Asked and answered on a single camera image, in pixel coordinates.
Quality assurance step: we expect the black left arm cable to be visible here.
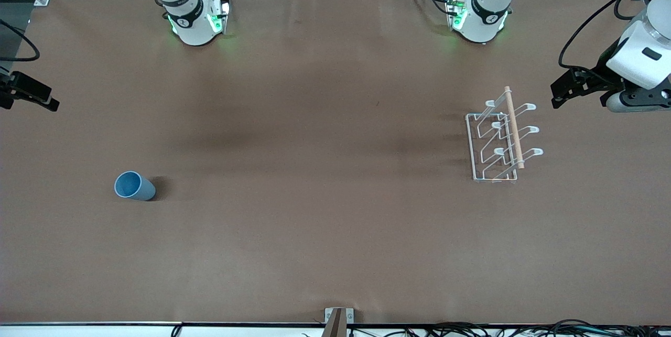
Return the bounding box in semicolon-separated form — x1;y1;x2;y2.
558;0;653;71

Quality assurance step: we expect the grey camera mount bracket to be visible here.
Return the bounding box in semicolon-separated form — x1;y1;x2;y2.
324;308;355;337

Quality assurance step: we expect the brown paper table cover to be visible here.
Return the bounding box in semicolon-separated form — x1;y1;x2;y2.
0;0;671;325

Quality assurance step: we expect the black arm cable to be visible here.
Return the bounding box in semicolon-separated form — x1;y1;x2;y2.
0;19;41;62
558;0;653;71

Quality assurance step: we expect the light blue cup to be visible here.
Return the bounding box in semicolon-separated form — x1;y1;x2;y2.
114;171;156;202

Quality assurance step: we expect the white wire cup holder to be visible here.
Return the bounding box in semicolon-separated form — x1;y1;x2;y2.
466;86;544;183

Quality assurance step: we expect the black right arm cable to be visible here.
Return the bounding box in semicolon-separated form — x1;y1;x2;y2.
0;19;41;62

